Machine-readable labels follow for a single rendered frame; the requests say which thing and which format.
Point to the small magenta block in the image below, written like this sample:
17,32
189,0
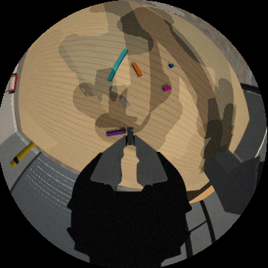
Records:
166,88

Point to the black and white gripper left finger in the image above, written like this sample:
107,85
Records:
104,169

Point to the purple rod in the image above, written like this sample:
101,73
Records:
117,132

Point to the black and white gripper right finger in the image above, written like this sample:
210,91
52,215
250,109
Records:
154,169

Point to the grey rod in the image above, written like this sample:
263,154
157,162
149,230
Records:
124,102
130,135

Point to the turquoise rod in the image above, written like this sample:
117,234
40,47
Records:
115,68

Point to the orange rod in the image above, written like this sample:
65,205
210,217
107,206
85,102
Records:
138,71

